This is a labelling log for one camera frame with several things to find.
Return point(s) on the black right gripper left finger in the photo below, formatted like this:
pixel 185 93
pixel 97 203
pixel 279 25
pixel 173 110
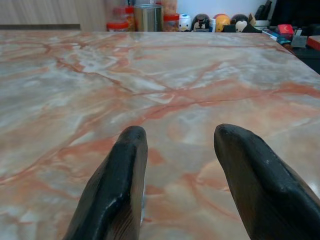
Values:
pixel 117 185

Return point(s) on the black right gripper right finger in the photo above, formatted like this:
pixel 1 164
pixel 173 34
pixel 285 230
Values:
pixel 262 185

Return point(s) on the grey small box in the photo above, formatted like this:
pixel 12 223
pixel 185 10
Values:
pixel 299 41

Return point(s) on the red flat tray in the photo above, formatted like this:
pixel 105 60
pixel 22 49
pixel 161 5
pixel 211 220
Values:
pixel 314 41

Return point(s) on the red small box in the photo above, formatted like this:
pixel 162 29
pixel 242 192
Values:
pixel 285 30

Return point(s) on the low red-lidded plastic container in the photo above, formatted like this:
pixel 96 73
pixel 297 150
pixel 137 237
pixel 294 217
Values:
pixel 117 26

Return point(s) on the orange round figurine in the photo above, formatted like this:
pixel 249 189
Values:
pixel 222 22

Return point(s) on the red-lidded plastic snack jar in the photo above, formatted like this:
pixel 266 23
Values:
pixel 126 17

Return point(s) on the steel cylindrical canister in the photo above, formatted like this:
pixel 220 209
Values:
pixel 148 18

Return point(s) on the red-lidded jar of snacks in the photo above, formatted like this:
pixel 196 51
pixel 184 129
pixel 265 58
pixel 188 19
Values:
pixel 171 23

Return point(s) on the white duck figurine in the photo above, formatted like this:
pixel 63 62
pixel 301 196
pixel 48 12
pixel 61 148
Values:
pixel 185 22

